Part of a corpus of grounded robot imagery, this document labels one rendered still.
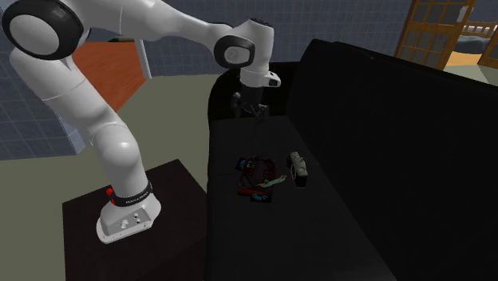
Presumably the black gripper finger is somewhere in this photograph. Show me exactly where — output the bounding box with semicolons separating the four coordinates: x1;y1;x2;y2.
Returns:
252;103;271;124
231;92;243;119

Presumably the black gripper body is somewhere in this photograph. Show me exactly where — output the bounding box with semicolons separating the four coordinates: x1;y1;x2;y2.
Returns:
237;85;267;115

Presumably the orange wooden door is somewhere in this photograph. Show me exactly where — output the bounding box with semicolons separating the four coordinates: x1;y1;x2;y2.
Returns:
71;38;152;114

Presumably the dark brown robot stand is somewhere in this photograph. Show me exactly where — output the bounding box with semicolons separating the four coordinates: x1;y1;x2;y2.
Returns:
61;158;209;281

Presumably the black sofa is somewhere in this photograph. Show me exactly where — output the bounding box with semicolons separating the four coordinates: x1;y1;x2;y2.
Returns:
204;38;498;281

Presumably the wooden glazed door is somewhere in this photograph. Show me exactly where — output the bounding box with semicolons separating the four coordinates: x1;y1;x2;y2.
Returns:
393;0;498;71

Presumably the white game controller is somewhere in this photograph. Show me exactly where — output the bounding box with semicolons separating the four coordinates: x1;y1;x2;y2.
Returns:
287;150;309;189

